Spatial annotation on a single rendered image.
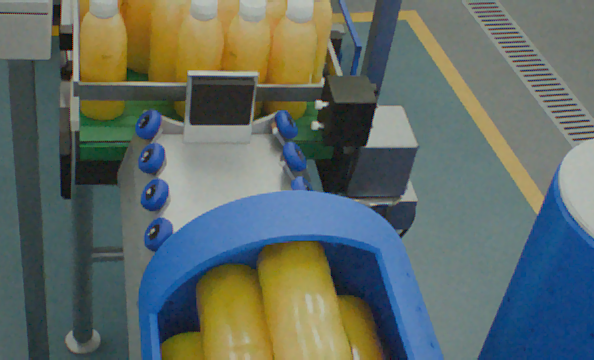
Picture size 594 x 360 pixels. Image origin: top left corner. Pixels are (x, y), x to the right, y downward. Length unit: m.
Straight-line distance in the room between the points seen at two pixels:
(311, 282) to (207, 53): 0.62
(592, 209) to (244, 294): 0.56
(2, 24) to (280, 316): 0.72
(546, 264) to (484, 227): 1.46
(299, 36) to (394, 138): 0.28
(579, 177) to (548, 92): 2.12
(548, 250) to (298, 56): 0.47
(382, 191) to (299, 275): 0.79
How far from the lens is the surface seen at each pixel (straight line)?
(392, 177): 1.66
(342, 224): 0.90
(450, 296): 2.60
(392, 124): 1.65
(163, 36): 1.50
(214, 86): 1.35
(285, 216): 0.89
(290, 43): 1.46
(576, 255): 1.32
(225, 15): 1.49
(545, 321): 1.41
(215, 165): 1.40
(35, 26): 1.43
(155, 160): 1.33
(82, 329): 2.28
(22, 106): 1.62
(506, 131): 3.22
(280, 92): 1.49
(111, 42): 1.42
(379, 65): 1.86
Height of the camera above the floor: 1.84
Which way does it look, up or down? 41 degrees down
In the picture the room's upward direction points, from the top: 11 degrees clockwise
